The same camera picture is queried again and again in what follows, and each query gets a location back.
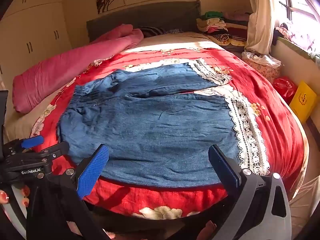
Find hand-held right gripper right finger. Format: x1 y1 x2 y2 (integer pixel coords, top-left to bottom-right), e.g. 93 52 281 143
208 144 292 240

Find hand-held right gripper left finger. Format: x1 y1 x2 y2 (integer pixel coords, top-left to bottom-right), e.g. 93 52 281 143
26 144 112 240

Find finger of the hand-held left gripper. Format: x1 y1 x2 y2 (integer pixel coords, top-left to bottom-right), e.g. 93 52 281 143
24 142 70 165
3 135 45 155

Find lace-trimmed blue denim pants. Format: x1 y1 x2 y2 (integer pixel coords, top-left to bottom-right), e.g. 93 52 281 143
57 59 271 188

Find person's left hand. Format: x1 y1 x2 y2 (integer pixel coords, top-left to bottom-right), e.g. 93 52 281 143
0 185 31 207

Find red floral blanket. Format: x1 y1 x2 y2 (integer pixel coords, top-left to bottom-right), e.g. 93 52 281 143
30 46 306 220

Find pink quilt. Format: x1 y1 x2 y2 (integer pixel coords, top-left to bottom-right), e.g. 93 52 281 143
12 24 145 113

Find red bag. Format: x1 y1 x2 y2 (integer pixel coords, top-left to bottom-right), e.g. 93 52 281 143
272 76 298 105

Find yellow box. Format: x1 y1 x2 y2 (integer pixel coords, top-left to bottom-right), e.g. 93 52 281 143
289 80 318 123

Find floral fabric basket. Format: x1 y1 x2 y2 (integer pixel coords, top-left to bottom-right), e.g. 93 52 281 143
241 51 283 83

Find cream wardrobe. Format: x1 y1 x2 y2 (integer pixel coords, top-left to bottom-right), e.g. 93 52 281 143
0 0 73 82

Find pile of folded clothes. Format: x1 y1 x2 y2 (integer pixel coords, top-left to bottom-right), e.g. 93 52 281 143
196 10 253 52

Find floral cloth on windowsill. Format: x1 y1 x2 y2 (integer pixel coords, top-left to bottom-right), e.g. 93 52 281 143
274 22 320 64

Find striped pillow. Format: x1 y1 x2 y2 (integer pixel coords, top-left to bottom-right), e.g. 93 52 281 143
138 26 186 38

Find cream curtain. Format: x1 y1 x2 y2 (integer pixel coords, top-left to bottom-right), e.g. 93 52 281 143
244 0 278 55

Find grey bed headboard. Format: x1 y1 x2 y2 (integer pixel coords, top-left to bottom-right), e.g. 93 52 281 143
86 0 202 42

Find window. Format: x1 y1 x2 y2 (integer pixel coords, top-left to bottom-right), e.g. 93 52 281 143
277 0 320 32

